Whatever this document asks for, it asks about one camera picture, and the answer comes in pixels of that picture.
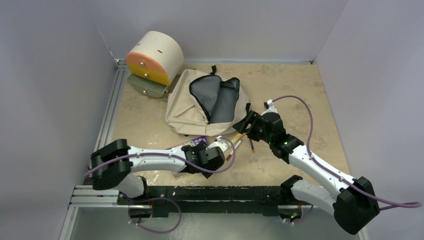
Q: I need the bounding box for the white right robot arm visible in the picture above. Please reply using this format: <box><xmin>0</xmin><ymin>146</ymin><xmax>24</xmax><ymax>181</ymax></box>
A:
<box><xmin>233</xmin><ymin>110</ymin><xmax>381</xmax><ymax>235</ymax></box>

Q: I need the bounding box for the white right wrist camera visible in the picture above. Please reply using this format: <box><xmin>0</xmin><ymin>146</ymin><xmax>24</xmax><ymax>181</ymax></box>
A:
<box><xmin>262</xmin><ymin>99</ymin><xmax>278</xmax><ymax>115</ymax></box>

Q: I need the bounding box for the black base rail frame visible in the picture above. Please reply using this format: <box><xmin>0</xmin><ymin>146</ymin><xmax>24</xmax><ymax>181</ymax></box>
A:
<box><xmin>67</xmin><ymin>184</ymin><xmax>332</xmax><ymax>221</ymax></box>

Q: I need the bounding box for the purple paperback book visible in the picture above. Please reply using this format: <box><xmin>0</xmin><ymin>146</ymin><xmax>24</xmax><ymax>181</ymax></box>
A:
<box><xmin>168</xmin><ymin>136</ymin><xmax>209</xmax><ymax>150</ymax></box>

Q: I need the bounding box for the aluminium side rail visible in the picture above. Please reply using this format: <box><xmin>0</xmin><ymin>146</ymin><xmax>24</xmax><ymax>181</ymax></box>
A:
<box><xmin>92</xmin><ymin>59</ymin><xmax>129</xmax><ymax>152</ymax></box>

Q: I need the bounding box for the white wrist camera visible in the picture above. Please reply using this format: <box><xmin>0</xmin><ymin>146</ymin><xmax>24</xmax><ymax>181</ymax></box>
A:
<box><xmin>262</xmin><ymin>99</ymin><xmax>278</xmax><ymax>115</ymax></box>
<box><xmin>212</xmin><ymin>135</ymin><xmax>233</xmax><ymax>153</ymax></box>

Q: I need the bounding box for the white brown marker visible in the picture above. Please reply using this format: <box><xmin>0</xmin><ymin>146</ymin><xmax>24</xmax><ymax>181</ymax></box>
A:
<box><xmin>225</xmin><ymin>139</ymin><xmax>243</xmax><ymax>161</ymax></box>

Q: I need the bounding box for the thin red pen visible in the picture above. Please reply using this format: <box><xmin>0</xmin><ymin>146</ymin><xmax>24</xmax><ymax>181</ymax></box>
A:
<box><xmin>248</xmin><ymin>138</ymin><xmax>256</xmax><ymax>153</ymax></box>

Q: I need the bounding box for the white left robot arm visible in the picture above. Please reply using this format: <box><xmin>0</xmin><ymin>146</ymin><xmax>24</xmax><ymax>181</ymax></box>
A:
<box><xmin>86</xmin><ymin>139</ymin><xmax>231</xmax><ymax>205</ymax></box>

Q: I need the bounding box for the beige canvas backpack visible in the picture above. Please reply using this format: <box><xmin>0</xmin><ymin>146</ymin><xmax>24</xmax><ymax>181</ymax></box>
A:
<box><xmin>165</xmin><ymin>69</ymin><xmax>251</xmax><ymax>137</ymax></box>

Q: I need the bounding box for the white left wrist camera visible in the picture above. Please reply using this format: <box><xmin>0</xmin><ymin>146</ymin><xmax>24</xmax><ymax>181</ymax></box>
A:
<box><xmin>212</xmin><ymin>135</ymin><xmax>233</xmax><ymax>153</ymax></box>

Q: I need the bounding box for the round drawer cabinet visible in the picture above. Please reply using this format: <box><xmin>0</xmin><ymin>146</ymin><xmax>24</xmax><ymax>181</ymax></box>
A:
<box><xmin>125</xmin><ymin>31</ymin><xmax>184</xmax><ymax>98</ymax></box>

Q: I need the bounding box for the yellow orange highlighter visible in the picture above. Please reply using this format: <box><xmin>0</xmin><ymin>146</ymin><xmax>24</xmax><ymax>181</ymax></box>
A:
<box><xmin>231</xmin><ymin>133</ymin><xmax>245</xmax><ymax>145</ymax></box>

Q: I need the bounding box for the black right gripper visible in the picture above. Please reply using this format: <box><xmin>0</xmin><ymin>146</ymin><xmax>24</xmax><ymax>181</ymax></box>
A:
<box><xmin>232</xmin><ymin>110</ymin><xmax>274</xmax><ymax>145</ymax></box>

